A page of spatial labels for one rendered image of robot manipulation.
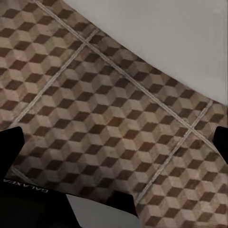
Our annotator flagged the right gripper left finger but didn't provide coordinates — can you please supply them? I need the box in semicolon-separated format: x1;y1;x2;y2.
0;126;25;183

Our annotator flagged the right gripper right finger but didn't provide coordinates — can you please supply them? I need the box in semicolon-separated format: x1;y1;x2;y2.
213;126;228;164

